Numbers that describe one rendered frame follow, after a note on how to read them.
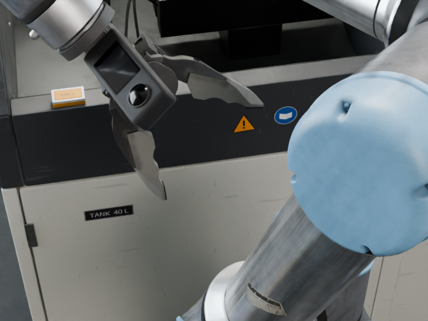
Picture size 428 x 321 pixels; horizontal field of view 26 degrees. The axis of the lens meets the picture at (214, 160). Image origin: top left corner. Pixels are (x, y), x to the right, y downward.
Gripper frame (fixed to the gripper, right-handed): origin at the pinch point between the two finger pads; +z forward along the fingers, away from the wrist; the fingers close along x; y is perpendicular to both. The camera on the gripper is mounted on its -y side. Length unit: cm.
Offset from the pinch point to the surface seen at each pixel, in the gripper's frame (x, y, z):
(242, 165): 6, 51, 26
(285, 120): -5, 48, 23
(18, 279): 77, 122, 37
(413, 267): -1, 66, 75
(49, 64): 19, 73, -6
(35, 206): 35, 52, 5
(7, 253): 76, 130, 33
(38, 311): 55, 64, 24
